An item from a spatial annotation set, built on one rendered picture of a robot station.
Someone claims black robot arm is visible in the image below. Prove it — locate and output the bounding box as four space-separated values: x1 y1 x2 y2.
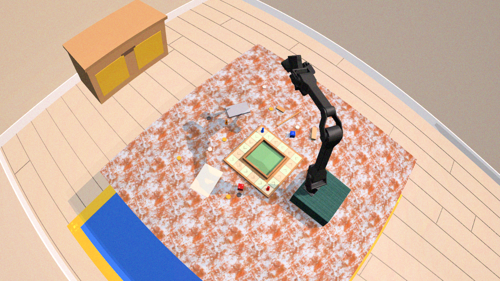
288 55 343 197

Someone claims orange rectangular block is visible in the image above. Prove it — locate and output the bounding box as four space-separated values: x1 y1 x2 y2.
276 105 286 113

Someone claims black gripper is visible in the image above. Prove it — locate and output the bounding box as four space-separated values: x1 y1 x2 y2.
281 58 308 96

